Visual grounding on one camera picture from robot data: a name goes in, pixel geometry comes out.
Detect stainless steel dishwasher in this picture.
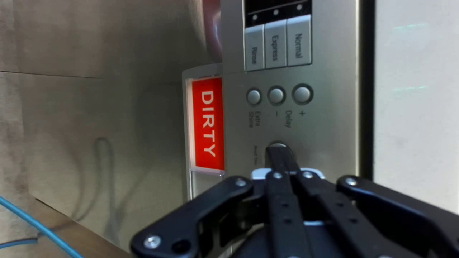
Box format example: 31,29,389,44
19,0,363,258

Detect red dirty magnet sign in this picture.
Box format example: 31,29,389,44
183,64,227,203

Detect silver Express button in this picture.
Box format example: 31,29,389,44
264,19,290,71

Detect small round silver button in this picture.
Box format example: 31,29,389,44
246,88,264,108
267,85,287,108
292,84,315,107

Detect silver Rinse button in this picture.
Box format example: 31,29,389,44
244,25,267,74

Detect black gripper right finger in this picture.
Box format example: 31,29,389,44
282,143,459,258

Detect blue cable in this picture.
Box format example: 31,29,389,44
0,194,87,258

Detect silver Normal button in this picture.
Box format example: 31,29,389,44
286,14,315,68

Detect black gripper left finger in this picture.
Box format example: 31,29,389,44
130,143,299,258

